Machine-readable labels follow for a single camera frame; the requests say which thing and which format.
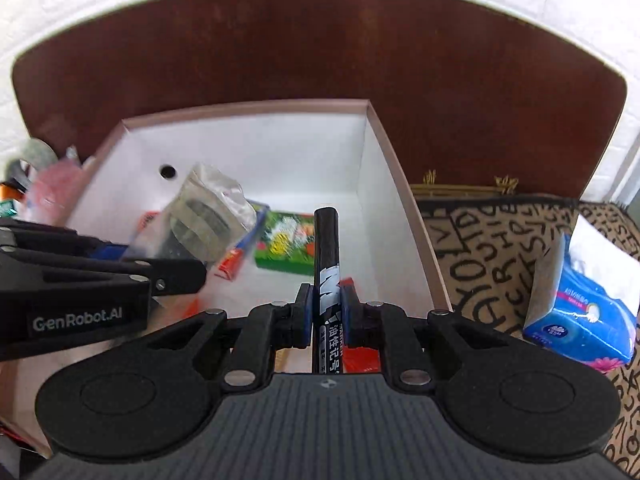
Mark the red snack packet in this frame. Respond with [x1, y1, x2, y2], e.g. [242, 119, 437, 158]
[340, 276, 385, 374]

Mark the clear tape roll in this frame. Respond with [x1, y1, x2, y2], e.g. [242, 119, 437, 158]
[10, 139, 60, 181]

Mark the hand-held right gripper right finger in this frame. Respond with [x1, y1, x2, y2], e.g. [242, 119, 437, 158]
[341, 280, 507, 391]

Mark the red toothbrush pack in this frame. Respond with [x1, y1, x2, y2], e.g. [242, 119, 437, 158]
[215, 200, 273, 281]

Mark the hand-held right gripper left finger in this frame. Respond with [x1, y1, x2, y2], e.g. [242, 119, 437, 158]
[147, 283, 314, 391]

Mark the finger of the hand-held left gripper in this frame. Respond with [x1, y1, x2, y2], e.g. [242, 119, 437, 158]
[0, 247, 209, 297]
[0, 217, 132, 261]

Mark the black marker pen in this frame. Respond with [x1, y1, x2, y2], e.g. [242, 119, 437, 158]
[312, 207, 346, 376]

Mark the large brown cardboard box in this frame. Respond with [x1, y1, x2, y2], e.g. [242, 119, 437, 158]
[0, 99, 455, 453]

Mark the blue tissue pack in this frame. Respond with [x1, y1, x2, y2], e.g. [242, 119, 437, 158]
[522, 215, 640, 376]

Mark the green printed box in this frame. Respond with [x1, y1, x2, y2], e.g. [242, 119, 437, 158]
[254, 210, 318, 275]

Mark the clear plastic bag with bottle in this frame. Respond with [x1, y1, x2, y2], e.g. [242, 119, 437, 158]
[127, 162, 258, 281]

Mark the brown wooden headboard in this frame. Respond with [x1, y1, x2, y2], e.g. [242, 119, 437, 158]
[11, 0, 629, 201]

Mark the letter-patterned blanket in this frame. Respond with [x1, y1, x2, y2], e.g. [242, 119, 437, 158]
[415, 197, 640, 480]

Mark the pink white zip bag packet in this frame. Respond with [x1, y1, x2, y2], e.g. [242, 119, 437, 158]
[25, 147, 96, 221]

